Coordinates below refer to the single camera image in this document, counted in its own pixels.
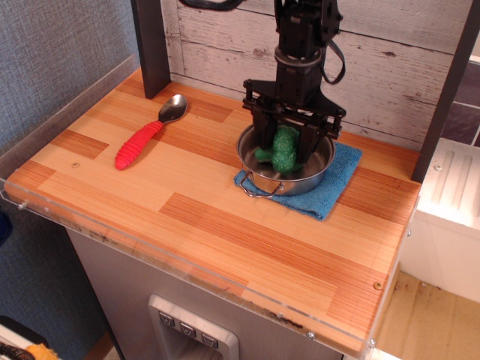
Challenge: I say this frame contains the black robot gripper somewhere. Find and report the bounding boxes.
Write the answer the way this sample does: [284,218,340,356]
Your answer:
[243,62,346,163]

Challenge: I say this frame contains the green toy broccoli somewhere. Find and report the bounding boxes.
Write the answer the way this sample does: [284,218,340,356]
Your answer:
[255,125,302,175]

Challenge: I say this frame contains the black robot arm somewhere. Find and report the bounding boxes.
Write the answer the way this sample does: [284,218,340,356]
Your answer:
[243,1,346,164]

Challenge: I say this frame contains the blue folded cloth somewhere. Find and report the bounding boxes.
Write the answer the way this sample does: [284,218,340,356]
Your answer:
[233,141,364,222]

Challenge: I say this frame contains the white toy sink unit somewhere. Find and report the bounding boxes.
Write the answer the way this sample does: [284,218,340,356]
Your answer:
[397,55,480,301]

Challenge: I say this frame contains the grey toy fridge cabinet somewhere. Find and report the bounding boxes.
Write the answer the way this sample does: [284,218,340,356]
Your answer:
[67,230,343,359]

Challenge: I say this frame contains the clear acrylic table guard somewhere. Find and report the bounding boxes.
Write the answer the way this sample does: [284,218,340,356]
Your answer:
[5,168,420,359]

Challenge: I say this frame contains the silver dispenser panel with buttons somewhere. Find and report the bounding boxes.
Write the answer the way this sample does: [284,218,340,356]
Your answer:
[148,295,240,359]

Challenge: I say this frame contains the yellow object at corner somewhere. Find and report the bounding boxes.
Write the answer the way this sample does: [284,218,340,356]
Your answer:
[25,343,59,360]

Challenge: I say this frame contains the steel pot with handles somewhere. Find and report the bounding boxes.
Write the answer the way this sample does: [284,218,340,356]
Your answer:
[237,125,336,198]

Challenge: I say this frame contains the red handled metal spoon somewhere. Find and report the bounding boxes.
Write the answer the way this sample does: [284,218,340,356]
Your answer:
[115,94,188,170]

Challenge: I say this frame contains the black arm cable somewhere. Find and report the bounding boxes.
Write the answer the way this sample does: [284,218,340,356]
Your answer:
[177,0,347,86]

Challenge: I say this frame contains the dark grey right post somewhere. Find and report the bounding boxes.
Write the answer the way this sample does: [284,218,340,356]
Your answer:
[411,0,479,183]

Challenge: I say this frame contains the dark grey post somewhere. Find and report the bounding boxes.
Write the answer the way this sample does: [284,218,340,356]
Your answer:
[130,0,171,99]
[411,0,479,183]

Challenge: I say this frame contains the dark grey left post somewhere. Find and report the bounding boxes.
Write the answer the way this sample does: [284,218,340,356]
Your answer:
[130,0,171,99]

